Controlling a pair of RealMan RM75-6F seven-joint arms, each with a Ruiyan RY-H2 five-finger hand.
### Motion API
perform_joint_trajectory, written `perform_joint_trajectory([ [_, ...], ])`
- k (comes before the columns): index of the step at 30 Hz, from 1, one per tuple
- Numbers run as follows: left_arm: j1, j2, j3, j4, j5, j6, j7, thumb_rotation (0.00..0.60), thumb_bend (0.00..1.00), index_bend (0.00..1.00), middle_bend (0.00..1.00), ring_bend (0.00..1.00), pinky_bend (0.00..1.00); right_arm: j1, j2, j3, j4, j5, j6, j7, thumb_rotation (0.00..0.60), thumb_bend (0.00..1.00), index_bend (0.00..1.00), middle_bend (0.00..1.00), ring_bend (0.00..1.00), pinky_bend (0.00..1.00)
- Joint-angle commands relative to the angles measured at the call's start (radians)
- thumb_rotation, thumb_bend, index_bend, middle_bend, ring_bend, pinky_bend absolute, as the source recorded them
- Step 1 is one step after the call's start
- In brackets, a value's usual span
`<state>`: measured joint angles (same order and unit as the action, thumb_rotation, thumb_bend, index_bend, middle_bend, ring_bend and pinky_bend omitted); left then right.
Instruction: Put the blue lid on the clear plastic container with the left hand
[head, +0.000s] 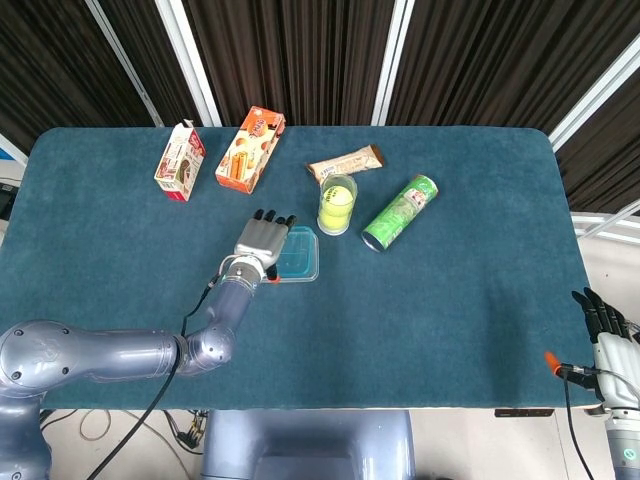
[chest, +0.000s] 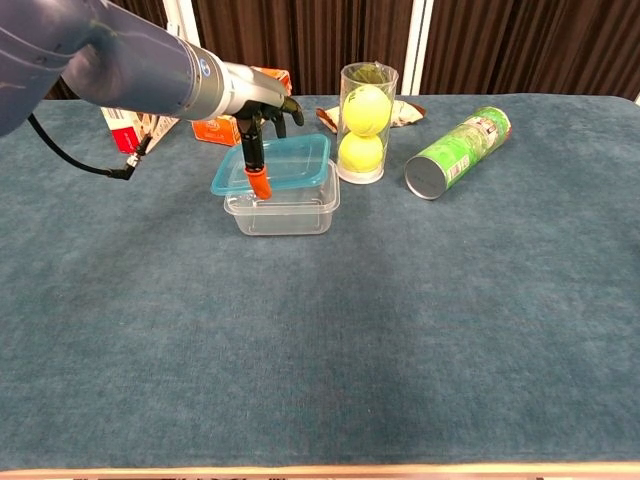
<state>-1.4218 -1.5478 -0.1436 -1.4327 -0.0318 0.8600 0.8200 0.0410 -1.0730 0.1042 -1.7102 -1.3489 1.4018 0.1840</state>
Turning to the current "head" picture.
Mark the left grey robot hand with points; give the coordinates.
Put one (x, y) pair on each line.
(260, 240)

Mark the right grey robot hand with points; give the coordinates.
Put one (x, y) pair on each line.
(617, 365)

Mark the blue plastic lid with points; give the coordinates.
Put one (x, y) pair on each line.
(300, 252)

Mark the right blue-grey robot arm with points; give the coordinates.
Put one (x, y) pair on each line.
(625, 445)

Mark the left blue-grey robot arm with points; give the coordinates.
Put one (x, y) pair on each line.
(100, 350)

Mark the clear plastic container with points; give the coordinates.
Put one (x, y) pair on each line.
(300, 280)

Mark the yellow tennis ball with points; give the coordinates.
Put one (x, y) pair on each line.
(331, 220)
(339, 199)

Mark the clear tennis ball tube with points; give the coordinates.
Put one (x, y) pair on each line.
(345, 225)

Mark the orange biscuit box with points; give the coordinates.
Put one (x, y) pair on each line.
(250, 150)

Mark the black table control panel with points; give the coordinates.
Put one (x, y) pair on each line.
(525, 412)

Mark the red white snack box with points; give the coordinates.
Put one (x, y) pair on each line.
(180, 162)

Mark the white brown snack wrapper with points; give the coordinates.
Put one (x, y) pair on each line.
(345, 162)

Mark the green chips can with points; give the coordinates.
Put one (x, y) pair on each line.
(400, 215)

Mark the teal table cloth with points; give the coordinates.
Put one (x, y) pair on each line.
(400, 325)

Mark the dark brown curtain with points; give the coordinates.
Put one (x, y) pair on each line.
(610, 165)
(290, 55)
(500, 60)
(50, 65)
(150, 55)

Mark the blue-grey robot torso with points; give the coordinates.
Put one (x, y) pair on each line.
(310, 445)

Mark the black device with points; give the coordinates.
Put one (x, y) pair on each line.
(6, 200)

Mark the white blue panel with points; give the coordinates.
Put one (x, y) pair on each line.
(7, 150)

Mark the white metal frame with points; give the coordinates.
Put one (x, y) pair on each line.
(600, 219)

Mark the white frame pole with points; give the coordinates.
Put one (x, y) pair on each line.
(595, 92)
(187, 55)
(122, 55)
(392, 60)

